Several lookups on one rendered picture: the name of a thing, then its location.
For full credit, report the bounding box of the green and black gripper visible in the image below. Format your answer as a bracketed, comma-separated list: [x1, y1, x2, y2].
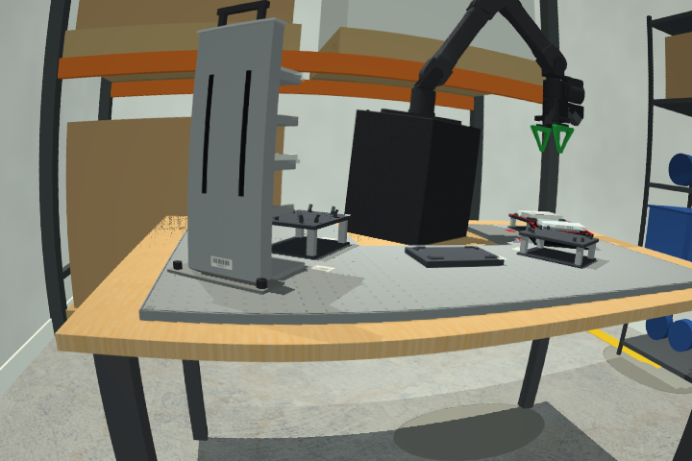
[531, 97, 574, 154]

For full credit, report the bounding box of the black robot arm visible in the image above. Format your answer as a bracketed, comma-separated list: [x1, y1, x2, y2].
[381, 0, 585, 126]

